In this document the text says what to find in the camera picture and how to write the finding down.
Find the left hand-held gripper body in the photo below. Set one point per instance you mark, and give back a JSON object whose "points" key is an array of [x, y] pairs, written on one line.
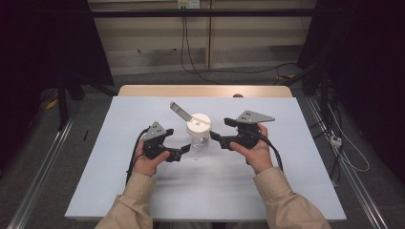
{"points": [[154, 132]]}

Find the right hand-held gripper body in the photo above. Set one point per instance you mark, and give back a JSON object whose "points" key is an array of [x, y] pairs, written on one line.
{"points": [[251, 117]]}

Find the clear plastic jar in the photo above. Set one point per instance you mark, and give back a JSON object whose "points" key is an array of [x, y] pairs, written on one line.
{"points": [[200, 141]]}

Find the white lid with grey flap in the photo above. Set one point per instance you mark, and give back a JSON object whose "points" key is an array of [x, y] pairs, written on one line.
{"points": [[199, 124]]}

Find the person's left hand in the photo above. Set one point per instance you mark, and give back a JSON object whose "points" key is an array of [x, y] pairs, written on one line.
{"points": [[146, 165]]}

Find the person's right hand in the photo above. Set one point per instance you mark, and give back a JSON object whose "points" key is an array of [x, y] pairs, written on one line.
{"points": [[258, 157]]}

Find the small dark round knob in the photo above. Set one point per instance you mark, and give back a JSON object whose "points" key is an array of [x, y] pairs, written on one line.
{"points": [[238, 95]]}

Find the wooden table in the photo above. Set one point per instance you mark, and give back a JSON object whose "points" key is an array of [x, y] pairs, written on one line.
{"points": [[191, 90]]}

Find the white table board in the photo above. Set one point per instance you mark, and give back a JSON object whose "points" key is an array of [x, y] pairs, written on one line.
{"points": [[223, 184]]}

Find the black metal stand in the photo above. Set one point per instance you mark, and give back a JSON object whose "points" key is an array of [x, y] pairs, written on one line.
{"points": [[62, 101], [318, 79]]}

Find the black horizontal bar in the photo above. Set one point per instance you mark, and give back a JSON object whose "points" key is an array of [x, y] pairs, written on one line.
{"points": [[203, 12]]}

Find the black curtain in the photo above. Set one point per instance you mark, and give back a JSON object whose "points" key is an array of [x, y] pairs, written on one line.
{"points": [[47, 47], [366, 63]]}

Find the metal floor rail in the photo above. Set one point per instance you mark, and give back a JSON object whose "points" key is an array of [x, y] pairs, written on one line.
{"points": [[353, 181], [41, 178]]}

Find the white wall outlet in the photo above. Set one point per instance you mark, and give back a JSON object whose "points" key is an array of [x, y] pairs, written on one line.
{"points": [[188, 4]]}

